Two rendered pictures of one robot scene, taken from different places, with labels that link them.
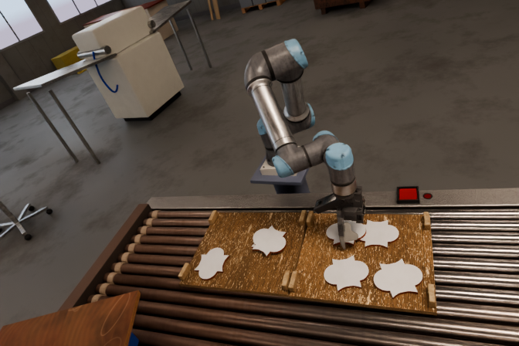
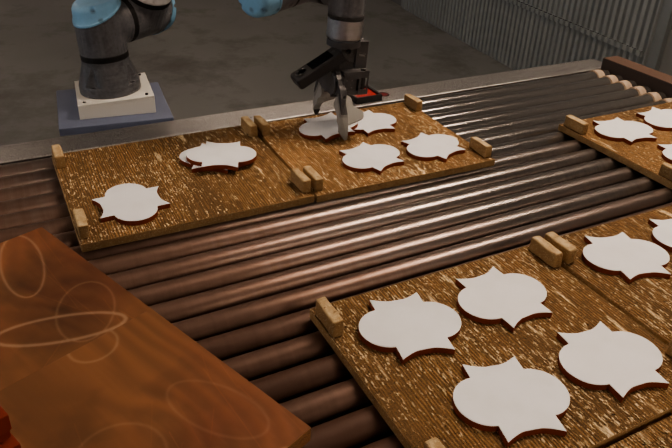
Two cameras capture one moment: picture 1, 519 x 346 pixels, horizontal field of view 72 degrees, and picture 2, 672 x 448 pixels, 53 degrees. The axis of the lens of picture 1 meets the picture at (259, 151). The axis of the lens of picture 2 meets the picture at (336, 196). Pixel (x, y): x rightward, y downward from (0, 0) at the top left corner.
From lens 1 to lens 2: 1.01 m
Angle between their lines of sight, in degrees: 49
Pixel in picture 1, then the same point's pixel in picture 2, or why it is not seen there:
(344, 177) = (361, 4)
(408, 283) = (449, 146)
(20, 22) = not seen: outside the picture
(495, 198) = (450, 86)
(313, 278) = (332, 173)
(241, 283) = (222, 207)
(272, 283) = (277, 193)
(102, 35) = not seen: outside the picture
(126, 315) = (60, 257)
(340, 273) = (366, 158)
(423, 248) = (430, 123)
